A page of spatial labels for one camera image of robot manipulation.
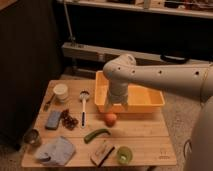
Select wooden table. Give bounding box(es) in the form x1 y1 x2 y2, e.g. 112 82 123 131
21 79 178 168

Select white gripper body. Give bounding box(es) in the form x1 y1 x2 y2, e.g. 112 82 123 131
107 81 128 104

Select orange fruit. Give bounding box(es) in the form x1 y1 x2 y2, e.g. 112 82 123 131
104 113 117 127

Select dark grape bunch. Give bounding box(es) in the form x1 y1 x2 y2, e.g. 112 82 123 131
61 109 78 130

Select green plastic cup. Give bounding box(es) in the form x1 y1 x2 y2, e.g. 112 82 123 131
116 146 133 165

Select grey shelf rail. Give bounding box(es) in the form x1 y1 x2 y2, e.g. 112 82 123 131
61 42 213 68

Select blue sponge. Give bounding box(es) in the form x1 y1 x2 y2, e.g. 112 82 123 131
45 111 61 130

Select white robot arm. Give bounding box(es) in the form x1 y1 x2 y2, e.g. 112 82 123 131
103 54 213 171

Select yellow plastic bin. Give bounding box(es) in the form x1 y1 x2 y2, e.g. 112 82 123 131
94 71 165 114

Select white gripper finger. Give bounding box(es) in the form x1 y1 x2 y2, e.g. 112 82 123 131
104 100 112 113
121 102 128 111

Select blue folded cloth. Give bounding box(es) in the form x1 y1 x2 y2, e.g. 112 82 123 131
34 136 76 166

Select green pepper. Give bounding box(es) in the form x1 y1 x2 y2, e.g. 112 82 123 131
84 129 110 144

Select metal cup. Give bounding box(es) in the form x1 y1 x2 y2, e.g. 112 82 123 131
24 129 42 147

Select white cup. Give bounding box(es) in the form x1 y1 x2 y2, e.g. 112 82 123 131
53 83 68 103

